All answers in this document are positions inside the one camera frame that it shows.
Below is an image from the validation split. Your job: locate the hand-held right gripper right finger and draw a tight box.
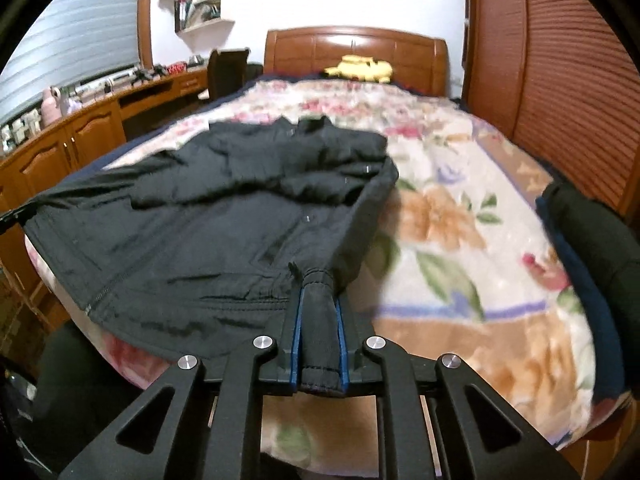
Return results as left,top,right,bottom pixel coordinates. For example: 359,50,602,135
334,295,571,480

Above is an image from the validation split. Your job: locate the wooden bed headboard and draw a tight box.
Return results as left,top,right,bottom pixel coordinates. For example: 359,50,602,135
263,26,449,98

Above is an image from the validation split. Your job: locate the louvered wooden wardrobe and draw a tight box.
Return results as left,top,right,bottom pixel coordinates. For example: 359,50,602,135
460,0,640,226

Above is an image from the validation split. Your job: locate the dark wooden chair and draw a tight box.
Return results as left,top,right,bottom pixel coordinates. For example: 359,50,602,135
206,47,252,102

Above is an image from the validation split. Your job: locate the pink bottle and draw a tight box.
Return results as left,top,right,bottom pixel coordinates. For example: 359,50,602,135
41,87,61,128

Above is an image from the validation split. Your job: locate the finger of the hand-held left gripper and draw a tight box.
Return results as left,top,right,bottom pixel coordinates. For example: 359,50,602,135
0,207,38,228

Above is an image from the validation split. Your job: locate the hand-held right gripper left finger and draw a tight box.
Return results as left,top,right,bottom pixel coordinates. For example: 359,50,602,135
60,280,304,480

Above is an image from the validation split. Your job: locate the grey striped window blind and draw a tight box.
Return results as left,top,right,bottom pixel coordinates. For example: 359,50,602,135
0,0,143,128

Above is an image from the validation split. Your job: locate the black folded garment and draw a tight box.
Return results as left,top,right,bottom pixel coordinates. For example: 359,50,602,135
542,180,637,321

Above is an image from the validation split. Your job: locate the black zip jacket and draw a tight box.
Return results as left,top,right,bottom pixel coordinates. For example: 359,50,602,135
22,115,401,396

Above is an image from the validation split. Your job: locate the wooden window frame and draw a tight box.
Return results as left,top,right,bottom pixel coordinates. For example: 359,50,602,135
136,0,156,68

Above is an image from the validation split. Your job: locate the black desk gadget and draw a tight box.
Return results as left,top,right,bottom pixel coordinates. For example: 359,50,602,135
131,65,168,83

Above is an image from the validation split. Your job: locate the floral blanket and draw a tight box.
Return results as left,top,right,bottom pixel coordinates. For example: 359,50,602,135
25,77,633,480

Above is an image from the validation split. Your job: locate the wooden desk with cabinets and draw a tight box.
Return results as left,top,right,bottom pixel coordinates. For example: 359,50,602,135
0,66,211,321

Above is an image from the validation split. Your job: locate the yellow plush toy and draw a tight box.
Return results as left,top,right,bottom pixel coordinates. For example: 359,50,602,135
322,54,393,84

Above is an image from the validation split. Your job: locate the navy blue folded garment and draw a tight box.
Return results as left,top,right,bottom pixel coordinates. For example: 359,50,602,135
535,195,632,401

